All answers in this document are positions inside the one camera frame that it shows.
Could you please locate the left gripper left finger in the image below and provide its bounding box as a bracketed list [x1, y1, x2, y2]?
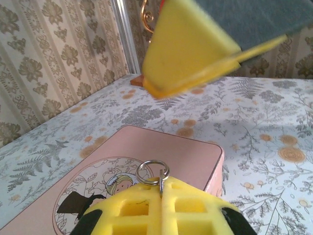
[70, 177, 162, 235]

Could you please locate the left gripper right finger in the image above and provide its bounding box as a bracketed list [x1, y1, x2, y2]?
[162, 176, 258, 235]

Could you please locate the silver key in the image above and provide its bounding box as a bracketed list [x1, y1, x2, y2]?
[158, 169, 167, 199]

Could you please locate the silver key ring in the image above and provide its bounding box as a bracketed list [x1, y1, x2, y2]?
[135, 159, 170, 185]

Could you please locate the pink illustrated box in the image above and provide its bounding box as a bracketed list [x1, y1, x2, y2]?
[0, 125, 225, 235]

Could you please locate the floral table cover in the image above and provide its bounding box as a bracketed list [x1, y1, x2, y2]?
[0, 73, 313, 235]

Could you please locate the aluminium frame post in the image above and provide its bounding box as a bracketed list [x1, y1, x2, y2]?
[110, 0, 142, 74]

